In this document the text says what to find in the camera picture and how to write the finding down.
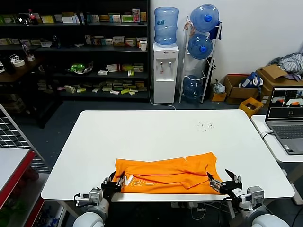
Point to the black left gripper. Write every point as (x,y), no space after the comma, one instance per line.
(110,188)

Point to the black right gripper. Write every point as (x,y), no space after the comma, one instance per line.
(230,188)

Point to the orange t-shirt with white print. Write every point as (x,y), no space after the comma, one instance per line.
(165,175)

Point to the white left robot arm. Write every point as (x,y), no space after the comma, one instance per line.
(87,220)

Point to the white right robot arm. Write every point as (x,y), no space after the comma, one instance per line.
(265,221)

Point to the pile of grey clothes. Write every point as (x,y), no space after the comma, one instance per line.
(291,62)

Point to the white power strip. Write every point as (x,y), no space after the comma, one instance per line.
(180,204)

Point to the white side table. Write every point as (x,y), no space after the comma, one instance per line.
(272,151)

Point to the scattered dark crumbs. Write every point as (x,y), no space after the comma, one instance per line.
(204,126)

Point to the grey open laptop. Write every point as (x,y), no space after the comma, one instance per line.
(286,132)

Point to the yellow plastic crate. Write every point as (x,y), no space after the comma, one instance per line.
(251,106)

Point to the small cardboard box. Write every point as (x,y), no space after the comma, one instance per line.
(219,97)

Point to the large open cardboard box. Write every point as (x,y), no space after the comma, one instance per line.
(236,94)

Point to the grey plastic bag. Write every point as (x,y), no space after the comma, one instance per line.
(218,87)

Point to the blue water jug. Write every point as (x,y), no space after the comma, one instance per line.
(192,88)
(198,46)
(203,19)

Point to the red framed white cart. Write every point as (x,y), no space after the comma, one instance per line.
(11,165)

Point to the white metal jug rack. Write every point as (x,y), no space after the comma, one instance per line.
(208,78)

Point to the white water dispenser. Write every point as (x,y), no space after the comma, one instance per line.
(165,87)

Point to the flat white medicine box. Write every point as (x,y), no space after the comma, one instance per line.
(103,72)

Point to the pale yellow medicine box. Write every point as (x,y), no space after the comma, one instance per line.
(138,67)

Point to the green snack bag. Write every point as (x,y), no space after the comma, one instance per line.
(79,67)

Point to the stacked cardboard boxes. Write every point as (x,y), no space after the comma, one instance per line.
(272,73)

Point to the black shelving unit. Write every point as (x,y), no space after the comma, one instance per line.
(71,50)

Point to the white paper cup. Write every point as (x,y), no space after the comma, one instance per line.
(143,45)

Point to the teal white medicine box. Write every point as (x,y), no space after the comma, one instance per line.
(108,42)

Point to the white red medicine box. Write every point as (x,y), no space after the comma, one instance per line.
(130,42)

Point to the yellow green medicine box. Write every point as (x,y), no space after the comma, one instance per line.
(118,41)

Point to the brown wooden table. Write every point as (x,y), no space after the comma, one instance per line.
(21,73)

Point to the white blue medicine box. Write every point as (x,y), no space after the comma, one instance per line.
(88,40)

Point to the white tape roll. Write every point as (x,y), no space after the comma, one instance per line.
(19,63)

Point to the labelled blue water bottle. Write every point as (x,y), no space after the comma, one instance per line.
(165,30)

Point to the pink printed box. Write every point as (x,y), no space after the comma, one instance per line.
(135,15)

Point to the plain white box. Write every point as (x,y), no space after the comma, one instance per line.
(67,19)

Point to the yellow flat box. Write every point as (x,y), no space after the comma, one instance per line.
(47,19)

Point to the cola bottle red label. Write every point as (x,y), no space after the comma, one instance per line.
(30,17)

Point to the round glass bowl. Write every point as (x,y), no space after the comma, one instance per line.
(23,19)

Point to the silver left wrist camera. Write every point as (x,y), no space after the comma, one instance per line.
(95,195)

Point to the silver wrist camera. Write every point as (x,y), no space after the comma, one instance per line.
(255,195)
(95,195)

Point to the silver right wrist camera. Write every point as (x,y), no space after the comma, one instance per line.
(255,195)

